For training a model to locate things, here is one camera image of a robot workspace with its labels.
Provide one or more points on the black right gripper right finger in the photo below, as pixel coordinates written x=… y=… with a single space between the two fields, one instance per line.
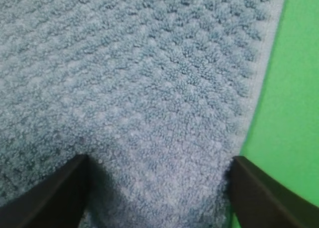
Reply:
x=259 y=201

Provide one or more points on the blue waffle-weave towel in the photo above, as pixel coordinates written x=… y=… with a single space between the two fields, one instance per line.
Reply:
x=159 y=93

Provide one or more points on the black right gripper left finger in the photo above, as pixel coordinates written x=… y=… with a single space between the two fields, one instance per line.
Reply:
x=57 y=202

